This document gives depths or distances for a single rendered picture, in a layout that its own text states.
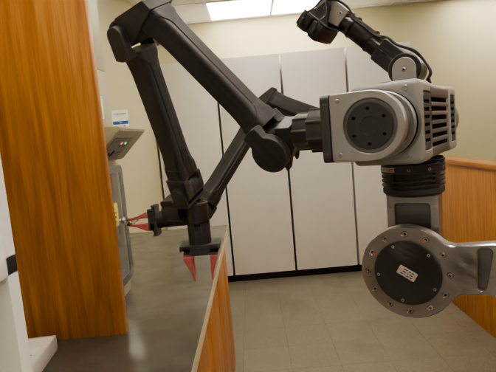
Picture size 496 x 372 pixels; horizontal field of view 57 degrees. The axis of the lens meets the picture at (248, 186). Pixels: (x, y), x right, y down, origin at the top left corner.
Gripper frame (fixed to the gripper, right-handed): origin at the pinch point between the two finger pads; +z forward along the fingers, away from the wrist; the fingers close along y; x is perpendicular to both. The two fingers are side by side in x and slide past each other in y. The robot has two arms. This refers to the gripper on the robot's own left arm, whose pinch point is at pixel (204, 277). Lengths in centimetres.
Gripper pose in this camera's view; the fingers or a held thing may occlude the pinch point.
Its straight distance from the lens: 119.8
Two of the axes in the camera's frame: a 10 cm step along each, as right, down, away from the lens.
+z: 0.9, 9.9, 1.3
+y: -10.0, 0.9, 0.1
